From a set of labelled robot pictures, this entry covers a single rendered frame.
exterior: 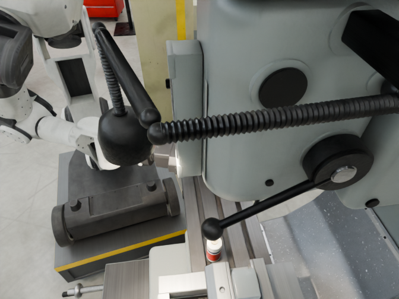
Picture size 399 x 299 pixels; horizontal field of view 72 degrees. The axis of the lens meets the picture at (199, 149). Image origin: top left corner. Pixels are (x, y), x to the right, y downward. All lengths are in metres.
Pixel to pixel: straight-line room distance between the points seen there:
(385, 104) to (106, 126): 0.28
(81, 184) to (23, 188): 1.01
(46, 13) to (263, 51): 0.50
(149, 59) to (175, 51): 1.94
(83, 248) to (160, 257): 0.63
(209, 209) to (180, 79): 0.65
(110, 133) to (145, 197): 1.01
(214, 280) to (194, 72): 0.51
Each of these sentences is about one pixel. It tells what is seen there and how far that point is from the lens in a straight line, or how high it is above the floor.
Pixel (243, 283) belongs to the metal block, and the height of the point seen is 1.05.
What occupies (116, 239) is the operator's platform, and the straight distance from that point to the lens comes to 1.50.
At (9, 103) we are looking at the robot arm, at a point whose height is 1.32.
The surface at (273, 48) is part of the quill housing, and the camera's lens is 0.25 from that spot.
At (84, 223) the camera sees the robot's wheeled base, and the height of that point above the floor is 0.57.
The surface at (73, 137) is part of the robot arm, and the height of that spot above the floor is 1.21.
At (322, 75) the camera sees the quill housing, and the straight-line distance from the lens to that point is 0.28.
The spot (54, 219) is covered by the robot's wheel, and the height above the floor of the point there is 0.60.
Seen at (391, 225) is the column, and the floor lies 1.09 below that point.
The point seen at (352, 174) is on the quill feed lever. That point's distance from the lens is 0.34.
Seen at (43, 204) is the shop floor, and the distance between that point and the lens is 2.32.
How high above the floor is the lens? 1.69
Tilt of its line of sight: 45 degrees down
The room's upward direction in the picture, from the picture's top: straight up
